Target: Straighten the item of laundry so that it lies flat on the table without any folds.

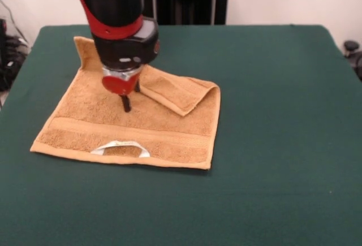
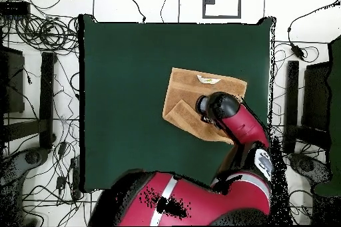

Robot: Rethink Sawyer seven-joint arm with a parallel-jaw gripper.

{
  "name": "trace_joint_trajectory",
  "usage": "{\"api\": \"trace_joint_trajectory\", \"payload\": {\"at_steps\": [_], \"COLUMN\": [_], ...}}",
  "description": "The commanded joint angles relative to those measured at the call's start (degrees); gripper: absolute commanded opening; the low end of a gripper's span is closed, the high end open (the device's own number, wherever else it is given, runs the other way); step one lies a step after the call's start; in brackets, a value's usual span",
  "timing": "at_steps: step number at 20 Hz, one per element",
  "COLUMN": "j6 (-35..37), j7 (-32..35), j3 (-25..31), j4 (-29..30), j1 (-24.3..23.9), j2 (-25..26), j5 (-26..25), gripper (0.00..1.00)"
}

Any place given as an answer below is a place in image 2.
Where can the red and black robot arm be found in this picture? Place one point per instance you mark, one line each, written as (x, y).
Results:
(239, 123)

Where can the grey rectangular frame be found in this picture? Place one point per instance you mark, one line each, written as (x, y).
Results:
(221, 17)

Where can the dark green table cloth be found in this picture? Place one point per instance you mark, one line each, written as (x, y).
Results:
(120, 91)

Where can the green cloth beside table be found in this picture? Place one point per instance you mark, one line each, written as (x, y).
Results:
(336, 104)

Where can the black equipment box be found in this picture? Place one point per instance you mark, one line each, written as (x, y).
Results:
(317, 96)
(13, 83)

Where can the dark wheeled stand base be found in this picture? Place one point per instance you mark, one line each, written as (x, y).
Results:
(309, 164)
(32, 157)

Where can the tan terry towel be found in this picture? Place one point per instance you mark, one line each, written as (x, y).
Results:
(181, 91)

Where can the flat black switch box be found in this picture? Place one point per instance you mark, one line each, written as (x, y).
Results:
(14, 8)

